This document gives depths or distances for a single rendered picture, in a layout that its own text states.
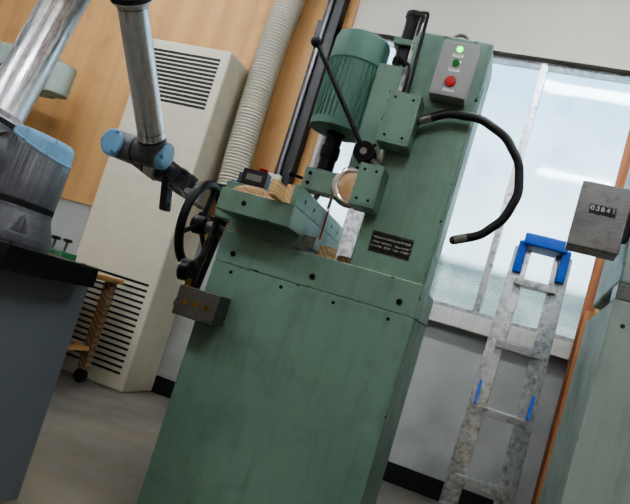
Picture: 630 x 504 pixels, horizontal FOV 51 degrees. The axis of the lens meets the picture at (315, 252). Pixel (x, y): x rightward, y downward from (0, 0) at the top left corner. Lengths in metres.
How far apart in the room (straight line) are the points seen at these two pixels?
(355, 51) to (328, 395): 1.01
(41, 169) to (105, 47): 2.72
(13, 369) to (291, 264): 0.72
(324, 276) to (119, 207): 1.98
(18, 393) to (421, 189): 1.15
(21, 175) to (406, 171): 0.99
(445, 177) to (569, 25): 1.85
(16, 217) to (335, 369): 0.85
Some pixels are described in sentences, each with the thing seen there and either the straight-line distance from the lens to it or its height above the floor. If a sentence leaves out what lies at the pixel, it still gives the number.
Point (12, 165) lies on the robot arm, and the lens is 1.71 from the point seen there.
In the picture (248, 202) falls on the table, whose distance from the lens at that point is 1.75.
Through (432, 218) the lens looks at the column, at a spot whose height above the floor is 0.99.
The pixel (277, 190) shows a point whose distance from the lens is 1.67.
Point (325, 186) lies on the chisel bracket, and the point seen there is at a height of 1.02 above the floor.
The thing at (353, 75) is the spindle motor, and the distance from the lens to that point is 2.05.
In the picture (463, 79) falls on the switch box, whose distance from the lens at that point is 1.91.
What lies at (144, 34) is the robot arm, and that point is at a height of 1.26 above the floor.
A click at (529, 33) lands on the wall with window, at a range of 3.58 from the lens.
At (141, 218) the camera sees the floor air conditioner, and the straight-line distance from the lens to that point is 3.49.
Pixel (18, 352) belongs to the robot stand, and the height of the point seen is 0.37.
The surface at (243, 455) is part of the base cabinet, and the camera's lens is 1.82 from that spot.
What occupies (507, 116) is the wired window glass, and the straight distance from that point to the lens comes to 3.49.
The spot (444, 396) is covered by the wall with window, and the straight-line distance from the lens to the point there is 3.20.
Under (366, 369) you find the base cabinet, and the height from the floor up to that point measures 0.55.
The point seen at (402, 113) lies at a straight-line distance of 1.86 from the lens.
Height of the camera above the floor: 0.65
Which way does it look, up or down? 5 degrees up
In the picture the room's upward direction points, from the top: 17 degrees clockwise
